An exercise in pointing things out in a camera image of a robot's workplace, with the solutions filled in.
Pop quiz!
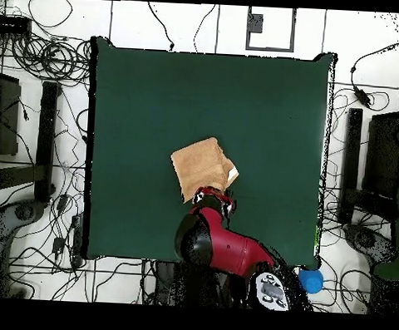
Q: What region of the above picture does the dark green tablecloth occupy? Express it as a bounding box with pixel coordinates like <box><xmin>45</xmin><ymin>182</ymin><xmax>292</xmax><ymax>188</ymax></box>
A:
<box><xmin>79</xmin><ymin>35</ymin><xmax>338</xmax><ymax>273</ymax></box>

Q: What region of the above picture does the black T-shaped stand base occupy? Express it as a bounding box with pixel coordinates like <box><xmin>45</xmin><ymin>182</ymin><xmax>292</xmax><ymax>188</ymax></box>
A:
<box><xmin>0</xmin><ymin>78</ymin><xmax>62</xmax><ymax>204</ymax></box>
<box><xmin>336</xmin><ymin>106</ymin><xmax>399</xmax><ymax>228</ymax></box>

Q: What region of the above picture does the black cable with power adapter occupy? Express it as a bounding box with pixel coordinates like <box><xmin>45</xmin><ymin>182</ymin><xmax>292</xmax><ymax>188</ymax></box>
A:
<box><xmin>347</xmin><ymin>31</ymin><xmax>399</xmax><ymax>111</ymax></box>

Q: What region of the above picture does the black cable with plug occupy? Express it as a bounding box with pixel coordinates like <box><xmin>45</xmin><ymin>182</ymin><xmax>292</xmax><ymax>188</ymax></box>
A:
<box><xmin>144</xmin><ymin>1</ymin><xmax>178</xmax><ymax>52</ymax></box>

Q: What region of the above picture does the thin black cable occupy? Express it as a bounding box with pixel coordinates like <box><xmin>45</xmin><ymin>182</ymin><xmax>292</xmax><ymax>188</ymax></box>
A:
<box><xmin>192</xmin><ymin>2</ymin><xmax>217</xmax><ymax>54</ymax></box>

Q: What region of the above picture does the tan terry towel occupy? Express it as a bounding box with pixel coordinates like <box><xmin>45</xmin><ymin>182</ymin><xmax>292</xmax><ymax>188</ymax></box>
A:
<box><xmin>168</xmin><ymin>135</ymin><xmax>241</xmax><ymax>206</ymax></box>

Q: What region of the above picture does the grey office chair base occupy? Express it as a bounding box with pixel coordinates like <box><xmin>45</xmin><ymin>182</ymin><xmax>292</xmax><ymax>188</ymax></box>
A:
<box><xmin>0</xmin><ymin>197</ymin><xmax>47</xmax><ymax>300</ymax></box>
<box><xmin>342</xmin><ymin>223</ymin><xmax>398</xmax><ymax>266</ymax></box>

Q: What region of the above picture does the coil of black cables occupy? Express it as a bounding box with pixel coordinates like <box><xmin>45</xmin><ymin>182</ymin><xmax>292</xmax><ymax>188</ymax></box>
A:
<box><xmin>8</xmin><ymin>31</ymin><xmax>93</xmax><ymax>83</ymax></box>

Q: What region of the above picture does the dark grey floor plate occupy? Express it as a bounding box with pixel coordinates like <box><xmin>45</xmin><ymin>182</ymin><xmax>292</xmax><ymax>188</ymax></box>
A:
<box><xmin>247</xmin><ymin>12</ymin><xmax>264</xmax><ymax>34</ymax></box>

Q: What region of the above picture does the black box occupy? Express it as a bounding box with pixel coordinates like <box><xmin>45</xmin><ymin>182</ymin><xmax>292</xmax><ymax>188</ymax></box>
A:
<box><xmin>0</xmin><ymin>71</ymin><xmax>23</xmax><ymax>157</ymax></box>
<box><xmin>362</xmin><ymin>110</ymin><xmax>399</xmax><ymax>199</ymax></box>

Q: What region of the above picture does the grey square floor frame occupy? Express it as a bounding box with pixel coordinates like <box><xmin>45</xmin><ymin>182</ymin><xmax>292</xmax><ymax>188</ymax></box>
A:
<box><xmin>244</xmin><ymin>5</ymin><xmax>298</xmax><ymax>53</ymax></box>

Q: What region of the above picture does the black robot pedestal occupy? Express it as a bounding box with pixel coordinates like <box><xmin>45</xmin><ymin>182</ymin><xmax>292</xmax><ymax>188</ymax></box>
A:
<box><xmin>151</xmin><ymin>260</ymin><xmax>222</xmax><ymax>309</ymax></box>

